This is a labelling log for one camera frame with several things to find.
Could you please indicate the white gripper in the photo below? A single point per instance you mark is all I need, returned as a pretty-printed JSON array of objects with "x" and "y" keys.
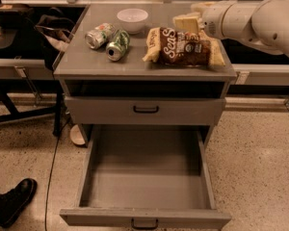
[{"x": 214, "y": 21}]

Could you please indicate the brown sea salt chip bag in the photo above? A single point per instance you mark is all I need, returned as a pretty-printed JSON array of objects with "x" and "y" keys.
[{"x": 167, "y": 46}]

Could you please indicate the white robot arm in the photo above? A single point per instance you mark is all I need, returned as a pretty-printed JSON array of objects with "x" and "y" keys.
[{"x": 263, "y": 25}]

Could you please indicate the grey drawer cabinet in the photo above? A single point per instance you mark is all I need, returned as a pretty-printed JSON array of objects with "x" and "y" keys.
[{"x": 89, "y": 73}]

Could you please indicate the white bowl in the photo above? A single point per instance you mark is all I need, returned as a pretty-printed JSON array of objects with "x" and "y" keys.
[{"x": 132, "y": 20}]

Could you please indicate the green soda can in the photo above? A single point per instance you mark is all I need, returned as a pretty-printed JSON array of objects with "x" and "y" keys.
[{"x": 118, "y": 45}]

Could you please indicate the silver orange soda can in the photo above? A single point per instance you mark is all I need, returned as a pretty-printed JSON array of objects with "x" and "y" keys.
[{"x": 101, "y": 34}]

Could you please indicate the black boot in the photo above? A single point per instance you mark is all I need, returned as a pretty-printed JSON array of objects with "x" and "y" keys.
[{"x": 13, "y": 202}]

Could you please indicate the dark bag with strap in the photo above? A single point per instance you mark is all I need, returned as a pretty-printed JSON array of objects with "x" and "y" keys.
[{"x": 55, "y": 30}]

